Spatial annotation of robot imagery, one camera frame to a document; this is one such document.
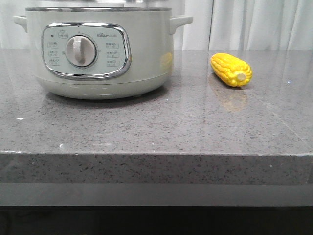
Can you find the yellow corn cob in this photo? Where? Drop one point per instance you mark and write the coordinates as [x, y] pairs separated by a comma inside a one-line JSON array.
[[231, 70]]

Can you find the pale green electric cooking pot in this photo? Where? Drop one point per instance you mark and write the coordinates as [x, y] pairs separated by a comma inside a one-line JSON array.
[[101, 53]]

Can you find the white curtain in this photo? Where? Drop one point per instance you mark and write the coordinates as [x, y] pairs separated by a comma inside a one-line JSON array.
[[217, 24]]

